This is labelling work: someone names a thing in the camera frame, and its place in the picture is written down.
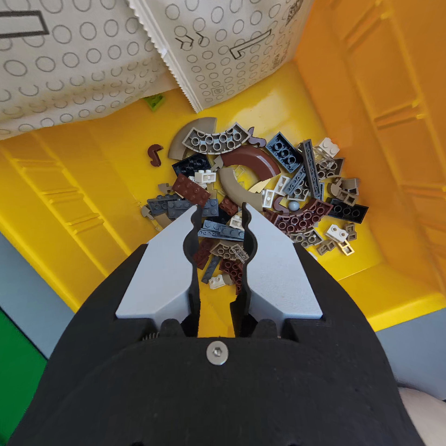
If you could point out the reddish brown hook-shaped brick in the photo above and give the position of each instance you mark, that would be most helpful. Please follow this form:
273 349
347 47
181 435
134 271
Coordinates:
155 155

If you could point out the large white paper bag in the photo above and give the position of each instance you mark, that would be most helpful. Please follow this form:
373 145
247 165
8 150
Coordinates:
69 69

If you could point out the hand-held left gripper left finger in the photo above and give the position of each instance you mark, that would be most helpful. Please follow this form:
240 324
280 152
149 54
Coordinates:
156 278

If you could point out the person's beige trouser leg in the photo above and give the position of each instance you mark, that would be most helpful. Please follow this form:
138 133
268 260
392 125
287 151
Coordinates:
428 418

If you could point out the green plastic bin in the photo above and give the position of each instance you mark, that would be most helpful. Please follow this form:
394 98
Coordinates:
14 366

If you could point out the small white paper bag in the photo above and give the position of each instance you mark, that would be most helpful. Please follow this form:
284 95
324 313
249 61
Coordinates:
216 52

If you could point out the yellow plastic bin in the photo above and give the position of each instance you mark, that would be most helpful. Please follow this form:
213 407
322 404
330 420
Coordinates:
313 104

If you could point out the lime green brick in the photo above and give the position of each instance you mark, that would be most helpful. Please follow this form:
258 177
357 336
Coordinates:
155 102

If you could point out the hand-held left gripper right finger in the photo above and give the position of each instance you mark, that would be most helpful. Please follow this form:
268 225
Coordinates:
282 278

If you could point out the pile of toy bricks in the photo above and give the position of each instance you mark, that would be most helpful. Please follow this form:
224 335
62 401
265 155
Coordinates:
251 181

